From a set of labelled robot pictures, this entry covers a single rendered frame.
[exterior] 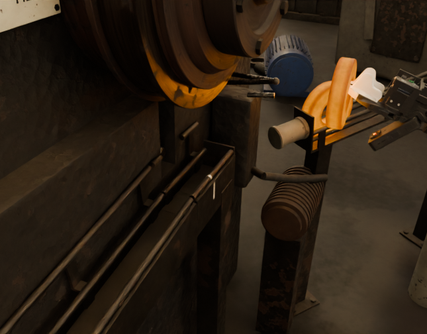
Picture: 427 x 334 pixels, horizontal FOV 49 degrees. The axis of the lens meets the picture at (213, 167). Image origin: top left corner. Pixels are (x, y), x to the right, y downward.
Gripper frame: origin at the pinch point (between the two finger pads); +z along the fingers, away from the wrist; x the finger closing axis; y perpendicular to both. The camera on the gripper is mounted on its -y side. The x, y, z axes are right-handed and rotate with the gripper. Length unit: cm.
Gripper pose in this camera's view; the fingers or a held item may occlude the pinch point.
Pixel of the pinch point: (343, 85)
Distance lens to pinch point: 105.4
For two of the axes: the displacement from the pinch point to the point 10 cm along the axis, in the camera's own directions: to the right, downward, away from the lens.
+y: 2.8, -7.5, -5.9
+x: -4.1, 4.6, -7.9
